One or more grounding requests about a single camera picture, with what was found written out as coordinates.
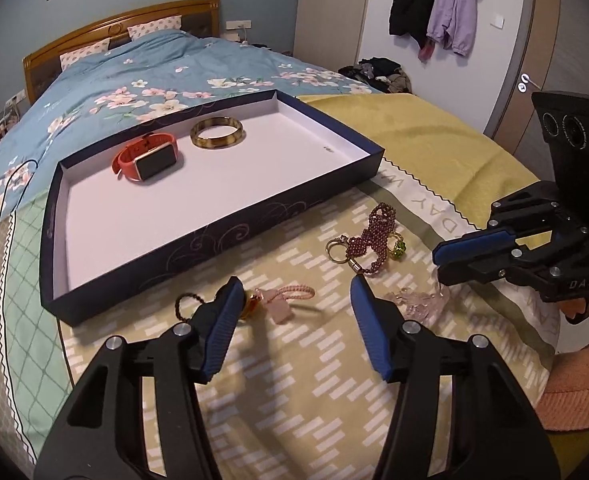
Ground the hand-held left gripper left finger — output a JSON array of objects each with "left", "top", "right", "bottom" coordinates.
[{"left": 33, "top": 276, "right": 245, "bottom": 480}]

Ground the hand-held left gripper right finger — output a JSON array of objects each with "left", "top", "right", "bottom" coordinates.
[{"left": 349, "top": 274, "right": 561, "bottom": 480}]

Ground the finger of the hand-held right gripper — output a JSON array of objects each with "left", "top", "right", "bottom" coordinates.
[
  {"left": 435, "top": 249, "right": 576, "bottom": 287},
  {"left": 432, "top": 180, "right": 589, "bottom": 269}
]

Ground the black beaded green flower ring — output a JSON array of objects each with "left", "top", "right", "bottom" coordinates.
[{"left": 175, "top": 293, "right": 210, "bottom": 322}]

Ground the clear pink crystal bracelet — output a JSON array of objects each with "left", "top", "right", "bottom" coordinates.
[{"left": 387, "top": 287, "right": 447, "bottom": 318}]

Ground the pink cord stone charm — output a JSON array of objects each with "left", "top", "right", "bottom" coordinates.
[{"left": 254, "top": 285, "right": 316, "bottom": 322}]

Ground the purple bead bracelet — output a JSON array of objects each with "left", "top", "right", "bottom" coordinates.
[{"left": 347, "top": 202, "right": 397, "bottom": 276}]

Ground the dark blue shallow box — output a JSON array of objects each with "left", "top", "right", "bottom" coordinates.
[{"left": 40, "top": 89, "right": 386, "bottom": 328}]

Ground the person's right forearm pink sleeve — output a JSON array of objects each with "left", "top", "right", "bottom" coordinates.
[{"left": 537, "top": 332, "right": 589, "bottom": 432}]

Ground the olive dash-patterned blanket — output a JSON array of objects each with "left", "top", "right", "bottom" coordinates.
[{"left": 57, "top": 157, "right": 562, "bottom": 480}]

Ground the yellow blanket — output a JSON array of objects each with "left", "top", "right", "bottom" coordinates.
[{"left": 297, "top": 92, "right": 555, "bottom": 233}]

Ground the wooden door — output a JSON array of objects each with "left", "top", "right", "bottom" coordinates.
[{"left": 484, "top": 0, "right": 582, "bottom": 161}]

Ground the orange smartwatch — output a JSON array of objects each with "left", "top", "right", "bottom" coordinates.
[{"left": 112, "top": 132, "right": 178, "bottom": 183}]

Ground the amber bangle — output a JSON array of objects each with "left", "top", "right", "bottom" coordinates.
[{"left": 190, "top": 116, "right": 246, "bottom": 151}]

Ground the green checked quilt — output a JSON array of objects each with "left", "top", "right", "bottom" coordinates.
[{"left": 0, "top": 195, "right": 75, "bottom": 466}]

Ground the purple jacket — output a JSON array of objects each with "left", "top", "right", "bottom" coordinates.
[{"left": 419, "top": 0, "right": 482, "bottom": 63}]

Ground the pile of clothes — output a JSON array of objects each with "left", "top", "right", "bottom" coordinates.
[{"left": 338, "top": 57, "right": 412, "bottom": 95}]

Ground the black jacket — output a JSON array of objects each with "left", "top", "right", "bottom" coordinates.
[{"left": 388, "top": 0, "right": 442, "bottom": 51}]

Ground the blue floral duvet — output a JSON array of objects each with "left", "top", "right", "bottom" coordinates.
[{"left": 0, "top": 29, "right": 385, "bottom": 231}]

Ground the beige wardrobe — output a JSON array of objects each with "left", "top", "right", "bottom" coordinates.
[{"left": 297, "top": 0, "right": 372, "bottom": 68}]

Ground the bedside clutter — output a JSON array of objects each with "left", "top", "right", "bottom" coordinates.
[{"left": 0, "top": 92, "right": 25, "bottom": 148}]

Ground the white dotted pillow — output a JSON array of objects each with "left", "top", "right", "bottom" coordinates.
[
  {"left": 127, "top": 14, "right": 182, "bottom": 41},
  {"left": 59, "top": 37, "right": 111, "bottom": 71}
]

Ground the wooden bed headboard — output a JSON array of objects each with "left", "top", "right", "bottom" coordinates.
[{"left": 23, "top": 0, "right": 221, "bottom": 103}]

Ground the black cable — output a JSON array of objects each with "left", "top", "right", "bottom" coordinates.
[{"left": 2, "top": 159, "right": 40, "bottom": 211}]

